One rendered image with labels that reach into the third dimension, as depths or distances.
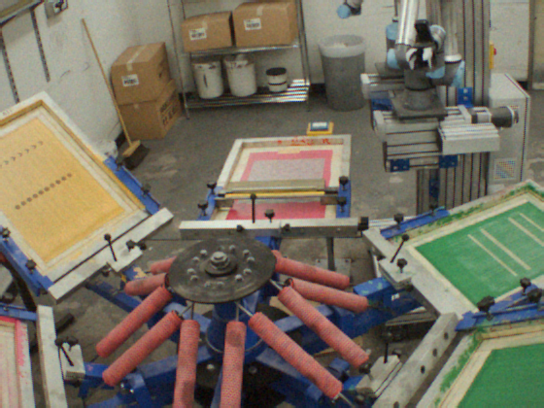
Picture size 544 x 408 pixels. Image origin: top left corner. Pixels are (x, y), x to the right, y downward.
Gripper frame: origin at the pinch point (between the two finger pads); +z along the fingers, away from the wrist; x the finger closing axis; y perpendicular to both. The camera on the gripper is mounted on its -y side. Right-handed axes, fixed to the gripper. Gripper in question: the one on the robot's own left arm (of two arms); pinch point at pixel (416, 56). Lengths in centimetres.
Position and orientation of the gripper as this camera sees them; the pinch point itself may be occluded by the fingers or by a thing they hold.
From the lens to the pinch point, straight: 196.0
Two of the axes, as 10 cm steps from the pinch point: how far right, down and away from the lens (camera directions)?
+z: -4.2, 5.3, -7.4
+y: 2.5, 8.5, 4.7
